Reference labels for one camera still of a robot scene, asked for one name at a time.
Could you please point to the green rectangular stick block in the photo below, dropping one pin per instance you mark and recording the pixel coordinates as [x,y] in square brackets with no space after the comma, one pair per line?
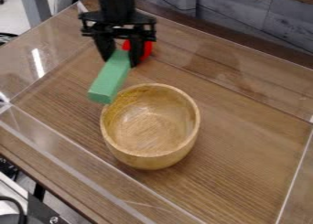
[110,78]

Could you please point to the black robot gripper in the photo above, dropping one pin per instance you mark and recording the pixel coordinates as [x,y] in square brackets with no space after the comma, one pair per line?
[119,21]

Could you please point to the clear acrylic tray wall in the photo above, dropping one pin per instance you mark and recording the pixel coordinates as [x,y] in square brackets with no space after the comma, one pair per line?
[248,173]

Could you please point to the red plush strawberry toy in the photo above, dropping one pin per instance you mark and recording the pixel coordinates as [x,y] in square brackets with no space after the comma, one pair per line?
[126,46]

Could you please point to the light wooden bowl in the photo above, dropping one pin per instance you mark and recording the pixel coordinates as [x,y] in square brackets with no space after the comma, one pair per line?
[150,125]

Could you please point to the grey table leg post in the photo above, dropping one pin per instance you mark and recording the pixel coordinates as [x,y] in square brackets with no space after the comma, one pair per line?
[37,11]

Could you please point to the black clamp with cable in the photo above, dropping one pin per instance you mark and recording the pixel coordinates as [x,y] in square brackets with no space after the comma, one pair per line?
[26,210]

